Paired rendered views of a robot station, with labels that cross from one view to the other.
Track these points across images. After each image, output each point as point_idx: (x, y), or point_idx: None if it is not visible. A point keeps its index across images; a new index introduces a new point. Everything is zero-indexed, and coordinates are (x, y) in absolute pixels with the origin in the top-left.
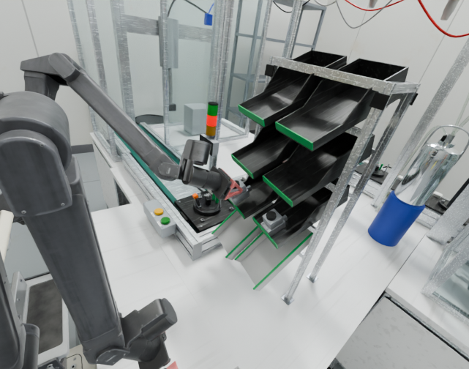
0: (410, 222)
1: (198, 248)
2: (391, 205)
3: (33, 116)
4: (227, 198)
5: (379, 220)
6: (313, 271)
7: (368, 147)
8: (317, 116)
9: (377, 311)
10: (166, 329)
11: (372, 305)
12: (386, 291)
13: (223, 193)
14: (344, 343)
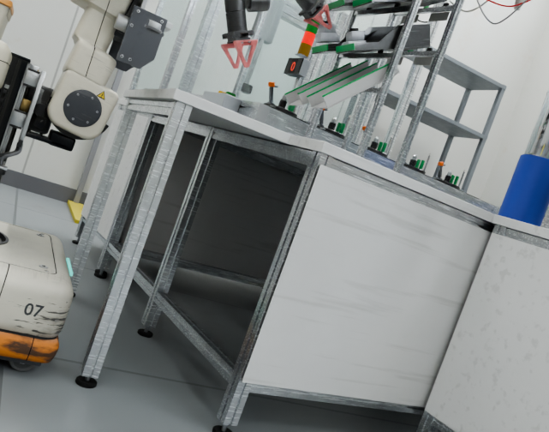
0: (543, 183)
1: (263, 114)
2: (518, 164)
3: None
4: (318, 18)
5: (507, 192)
6: (396, 164)
7: None
8: None
9: (484, 263)
10: (263, 0)
11: (464, 201)
12: (493, 221)
13: (315, 6)
14: (414, 180)
